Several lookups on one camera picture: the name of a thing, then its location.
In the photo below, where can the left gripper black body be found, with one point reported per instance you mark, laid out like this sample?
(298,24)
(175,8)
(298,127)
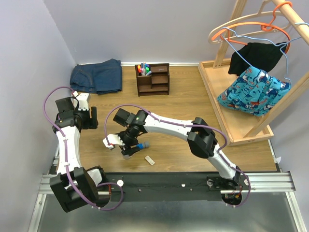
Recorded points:
(85,119)

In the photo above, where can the black garment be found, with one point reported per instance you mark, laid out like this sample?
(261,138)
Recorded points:
(261,55)

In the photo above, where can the light blue wire hanger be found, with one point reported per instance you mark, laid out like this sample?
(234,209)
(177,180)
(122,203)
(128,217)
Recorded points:
(287,60)

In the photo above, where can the wooden clothes rack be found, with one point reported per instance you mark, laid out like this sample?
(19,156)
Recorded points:
(239,127)

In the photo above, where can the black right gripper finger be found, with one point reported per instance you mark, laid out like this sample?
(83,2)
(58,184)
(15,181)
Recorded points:
(136,148)
(127,151)

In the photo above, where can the wooden clothes hanger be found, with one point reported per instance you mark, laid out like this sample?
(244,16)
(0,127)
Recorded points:
(237,20)

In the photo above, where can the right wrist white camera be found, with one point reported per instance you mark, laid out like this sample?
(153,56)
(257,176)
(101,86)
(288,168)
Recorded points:
(112,140)

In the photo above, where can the folded blue jeans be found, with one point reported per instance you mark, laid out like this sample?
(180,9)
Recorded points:
(99,78)

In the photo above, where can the orange capped black highlighter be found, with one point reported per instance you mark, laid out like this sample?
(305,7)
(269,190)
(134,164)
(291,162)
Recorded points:
(139,69)

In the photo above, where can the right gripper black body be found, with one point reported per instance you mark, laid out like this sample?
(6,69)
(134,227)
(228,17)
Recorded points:
(128,137)

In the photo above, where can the aluminium frame rail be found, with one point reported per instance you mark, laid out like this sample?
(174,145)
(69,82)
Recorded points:
(169,202)

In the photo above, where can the beige eraser block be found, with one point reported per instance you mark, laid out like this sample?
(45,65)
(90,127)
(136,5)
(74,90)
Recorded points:
(149,160)

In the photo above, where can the clear round pin container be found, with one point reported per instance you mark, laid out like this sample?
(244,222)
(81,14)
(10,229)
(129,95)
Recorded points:
(127,156)

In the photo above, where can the brown wooden desk organizer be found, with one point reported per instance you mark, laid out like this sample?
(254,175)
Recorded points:
(158,83)

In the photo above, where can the blue and grey glue stick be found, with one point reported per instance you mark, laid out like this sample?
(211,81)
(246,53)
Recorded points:
(143,145)

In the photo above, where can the wrist white camera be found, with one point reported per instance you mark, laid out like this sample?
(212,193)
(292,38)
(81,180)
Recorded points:
(112,140)
(81,101)

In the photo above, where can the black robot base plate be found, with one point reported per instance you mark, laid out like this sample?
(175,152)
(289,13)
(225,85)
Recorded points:
(152,187)

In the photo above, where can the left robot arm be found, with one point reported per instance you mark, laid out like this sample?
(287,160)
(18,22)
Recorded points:
(73,185)

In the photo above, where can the blue shark print shorts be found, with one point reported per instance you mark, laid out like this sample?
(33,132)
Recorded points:
(254,92)

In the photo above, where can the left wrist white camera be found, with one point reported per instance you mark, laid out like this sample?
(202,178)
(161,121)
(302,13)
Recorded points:
(81,101)

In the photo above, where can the orange plastic hanger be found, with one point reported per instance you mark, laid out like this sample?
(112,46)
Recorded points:
(264,19)

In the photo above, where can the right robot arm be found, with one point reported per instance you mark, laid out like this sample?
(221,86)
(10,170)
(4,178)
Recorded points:
(199,136)

